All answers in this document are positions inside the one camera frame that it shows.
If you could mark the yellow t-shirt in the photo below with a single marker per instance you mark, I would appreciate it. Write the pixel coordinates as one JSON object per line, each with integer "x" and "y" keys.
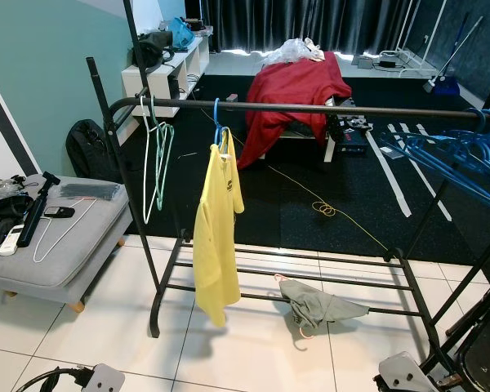
{"x": 216, "y": 237}

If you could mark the grey padded bench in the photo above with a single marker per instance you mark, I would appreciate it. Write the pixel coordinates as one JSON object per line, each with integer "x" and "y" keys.
{"x": 73, "y": 245}

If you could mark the blue mop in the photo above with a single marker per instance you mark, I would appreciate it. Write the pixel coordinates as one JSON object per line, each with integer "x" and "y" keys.
{"x": 443, "y": 84}

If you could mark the grey garment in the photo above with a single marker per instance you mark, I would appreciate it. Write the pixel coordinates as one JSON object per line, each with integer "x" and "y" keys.
{"x": 318, "y": 304}

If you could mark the black folding chair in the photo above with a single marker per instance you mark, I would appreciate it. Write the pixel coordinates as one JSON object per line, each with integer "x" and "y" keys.
{"x": 482, "y": 359}

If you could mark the black bag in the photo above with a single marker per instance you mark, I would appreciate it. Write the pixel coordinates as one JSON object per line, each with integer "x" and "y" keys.
{"x": 153, "y": 47}

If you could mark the white shelf unit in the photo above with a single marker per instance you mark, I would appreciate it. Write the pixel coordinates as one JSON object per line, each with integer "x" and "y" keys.
{"x": 159, "y": 77}

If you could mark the small black device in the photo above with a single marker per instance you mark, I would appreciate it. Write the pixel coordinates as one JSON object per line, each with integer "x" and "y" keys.
{"x": 59, "y": 211}

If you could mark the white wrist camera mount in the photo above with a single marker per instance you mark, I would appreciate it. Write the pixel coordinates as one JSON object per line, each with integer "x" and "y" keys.
{"x": 106, "y": 380}
{"x": 404, "y": 371}

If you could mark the black backpack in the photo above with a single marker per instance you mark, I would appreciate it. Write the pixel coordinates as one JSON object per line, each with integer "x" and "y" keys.
{"x": 88, "y": 151}

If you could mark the white remote control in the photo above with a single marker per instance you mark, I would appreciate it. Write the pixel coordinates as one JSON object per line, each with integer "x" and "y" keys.
{"x": 11, "y": 241}

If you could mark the white plastic bag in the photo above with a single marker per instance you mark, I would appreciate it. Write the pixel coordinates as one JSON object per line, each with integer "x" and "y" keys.
{"x": 292, "y": 51}

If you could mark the small grey box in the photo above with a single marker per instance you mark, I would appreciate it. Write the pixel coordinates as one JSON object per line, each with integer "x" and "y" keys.
{"x": 232, "y": 99}

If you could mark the black selfie stick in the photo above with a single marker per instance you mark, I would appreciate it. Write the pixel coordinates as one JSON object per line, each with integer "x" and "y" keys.
{"x": 34, "y": 214}

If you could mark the grey mesh pad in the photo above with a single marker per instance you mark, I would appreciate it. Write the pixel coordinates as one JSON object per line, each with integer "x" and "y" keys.
{"x": 90, "y": 190}

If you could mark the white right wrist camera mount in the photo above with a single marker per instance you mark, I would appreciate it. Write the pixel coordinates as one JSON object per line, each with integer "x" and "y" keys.
{"x": 404, "y": 371}

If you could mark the black floor mat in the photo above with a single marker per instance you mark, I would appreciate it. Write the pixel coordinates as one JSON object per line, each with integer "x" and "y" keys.
{"x": 310, "y": 196}

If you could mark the black clothing pile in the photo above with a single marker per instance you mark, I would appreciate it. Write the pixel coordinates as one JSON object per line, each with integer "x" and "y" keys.
{"x": 0, "y": 214}

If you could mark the blue bag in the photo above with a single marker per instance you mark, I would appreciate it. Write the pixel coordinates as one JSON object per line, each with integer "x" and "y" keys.
{"x": 181, "y": 34}

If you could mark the black curtain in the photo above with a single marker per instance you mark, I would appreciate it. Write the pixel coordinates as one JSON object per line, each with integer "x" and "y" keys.
{"x": 310, "y": 20}

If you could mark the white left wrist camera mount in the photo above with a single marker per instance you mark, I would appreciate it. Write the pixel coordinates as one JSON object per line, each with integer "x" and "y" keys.
{"x": 106, "y": 380}

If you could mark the red cloth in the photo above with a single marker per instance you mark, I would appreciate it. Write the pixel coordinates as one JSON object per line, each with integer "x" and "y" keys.
{"x": 294, "y": 94}

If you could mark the black metal clothes rack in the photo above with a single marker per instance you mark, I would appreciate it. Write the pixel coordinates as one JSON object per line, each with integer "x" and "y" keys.
{"x": 310, "y": 107}

